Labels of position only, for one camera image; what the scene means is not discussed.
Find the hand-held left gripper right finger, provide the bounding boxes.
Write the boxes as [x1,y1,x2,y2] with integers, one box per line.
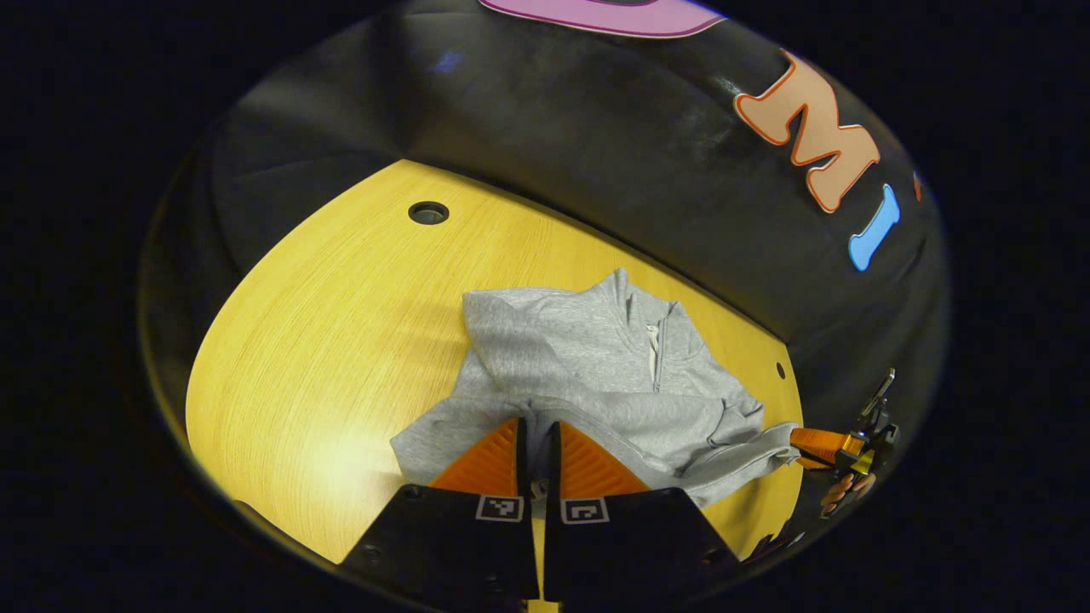
[545,420,742,607]

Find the grey zip-neck sweatshirt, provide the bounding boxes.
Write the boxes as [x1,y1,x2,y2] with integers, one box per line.
[390,268,801,509]

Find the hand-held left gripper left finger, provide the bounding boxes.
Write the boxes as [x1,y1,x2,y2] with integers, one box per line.
[341,415,542,610]

